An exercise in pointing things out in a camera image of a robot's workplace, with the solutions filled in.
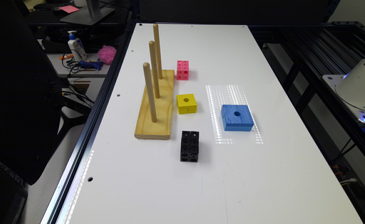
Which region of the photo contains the pink mesh bath sponge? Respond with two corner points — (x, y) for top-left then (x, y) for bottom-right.
(97, 45), (117, 65)

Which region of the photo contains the yellow wooden block with hole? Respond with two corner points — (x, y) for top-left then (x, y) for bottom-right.
(177, 94), (197, 114)

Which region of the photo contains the pink perforated cube block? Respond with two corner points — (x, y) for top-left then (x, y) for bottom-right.
(177, 60), (189, 80)

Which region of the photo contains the black tangled cable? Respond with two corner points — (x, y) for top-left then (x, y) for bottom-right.
(61, 50), (83, 76)

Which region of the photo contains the blue wooden block with hole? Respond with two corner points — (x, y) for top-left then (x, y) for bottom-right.
(221, 105), (254, 131)

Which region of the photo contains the black office chair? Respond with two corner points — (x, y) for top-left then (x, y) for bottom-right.
(0, 0), (91, 185)

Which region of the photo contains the near wooden peg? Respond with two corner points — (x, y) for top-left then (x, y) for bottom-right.
(143, 62), (157, 123)

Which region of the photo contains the middle wooden peg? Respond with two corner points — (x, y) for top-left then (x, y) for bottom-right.
(149, 40), (160, 98)

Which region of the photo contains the black perforated cube block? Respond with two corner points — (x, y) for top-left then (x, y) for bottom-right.
(180, 131), (199, 162)

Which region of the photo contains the white lotion pump bottle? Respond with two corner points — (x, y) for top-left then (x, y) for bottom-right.
(68, 30), (87, 62)

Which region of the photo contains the blue glue gun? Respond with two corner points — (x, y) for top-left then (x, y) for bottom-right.
(79, 61), (103, 70)

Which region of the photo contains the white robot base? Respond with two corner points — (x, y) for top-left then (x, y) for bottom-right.
(322, 58), (365, 124)

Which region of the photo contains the wooden peg base board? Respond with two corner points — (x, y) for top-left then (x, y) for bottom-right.
(134, 70), (175, 140)

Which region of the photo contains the far wooden peg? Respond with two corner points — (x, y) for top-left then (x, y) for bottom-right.
(153, 24), (163, 79)

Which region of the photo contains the pink sticky note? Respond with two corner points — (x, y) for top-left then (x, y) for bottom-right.
(60, 5), (80, 14)

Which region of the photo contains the silver monitor stand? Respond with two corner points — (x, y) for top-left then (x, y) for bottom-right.
(60, 0), (114, 26)

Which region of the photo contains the wooden peg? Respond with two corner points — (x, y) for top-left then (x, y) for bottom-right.
(149, 40), (160, 98)
(143, 62), (157, 123)
(153, 24), (163, 79)

